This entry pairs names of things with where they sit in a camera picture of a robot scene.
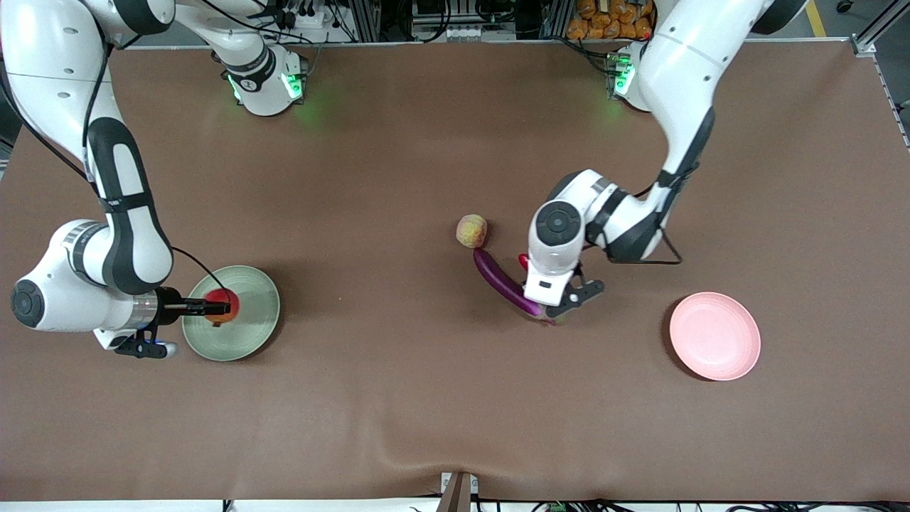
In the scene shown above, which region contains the red pomegranate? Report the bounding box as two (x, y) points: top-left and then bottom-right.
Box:
(202, 287), (241, 326)

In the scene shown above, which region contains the yellow-pink peach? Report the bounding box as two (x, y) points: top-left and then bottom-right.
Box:
(456, 214), (488, 249)

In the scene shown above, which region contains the long purple eggplant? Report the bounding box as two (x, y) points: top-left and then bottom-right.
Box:
(473, 247), (559, 326)

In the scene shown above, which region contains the pale green round plate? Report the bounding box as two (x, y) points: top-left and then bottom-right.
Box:
(181, 265), (282, 362)

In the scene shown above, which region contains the brown table mat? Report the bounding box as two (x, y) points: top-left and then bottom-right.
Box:
(0, 39), (910, 502)

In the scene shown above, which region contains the power strip with black plugs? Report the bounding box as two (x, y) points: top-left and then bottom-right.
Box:
(274, 0), (335, 29)

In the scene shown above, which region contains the white power strip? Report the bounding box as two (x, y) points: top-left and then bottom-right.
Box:
(442, 23), (518, 42)

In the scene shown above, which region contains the orange net bag of fruit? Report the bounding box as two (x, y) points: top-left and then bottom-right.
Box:
(565, 0), (655, 41)

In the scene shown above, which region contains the pink round plate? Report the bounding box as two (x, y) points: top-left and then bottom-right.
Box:
(669, 292), (761, 382)

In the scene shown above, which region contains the aluminium corner profile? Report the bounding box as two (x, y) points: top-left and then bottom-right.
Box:
(851, 0), (910, 56)

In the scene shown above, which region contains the aluminium frame post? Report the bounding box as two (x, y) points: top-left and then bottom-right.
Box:
(348, 0), (381, 42)

